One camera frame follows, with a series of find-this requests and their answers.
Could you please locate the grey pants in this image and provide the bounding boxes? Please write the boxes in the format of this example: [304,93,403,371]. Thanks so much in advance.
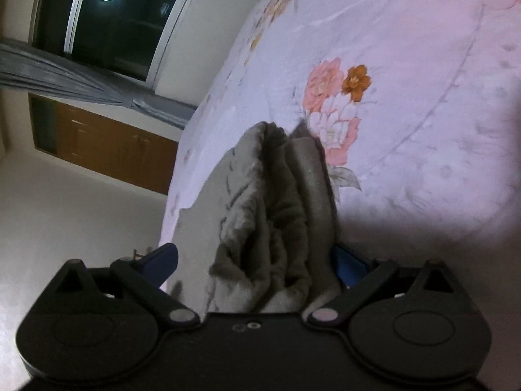
[168,123,341,316]

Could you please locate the brown wooden door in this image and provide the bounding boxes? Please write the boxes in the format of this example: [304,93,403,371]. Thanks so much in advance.
[29,94,177,194]

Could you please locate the pink floral bed sheet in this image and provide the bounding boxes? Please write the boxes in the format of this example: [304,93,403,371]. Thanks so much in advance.
[161,0,520,305]

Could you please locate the left grey curtain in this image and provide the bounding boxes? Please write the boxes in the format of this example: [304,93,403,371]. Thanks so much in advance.
[1,39,196,130]

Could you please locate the aluminium sliding window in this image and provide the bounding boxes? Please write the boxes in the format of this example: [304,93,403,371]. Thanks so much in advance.
[32,0,187,87]

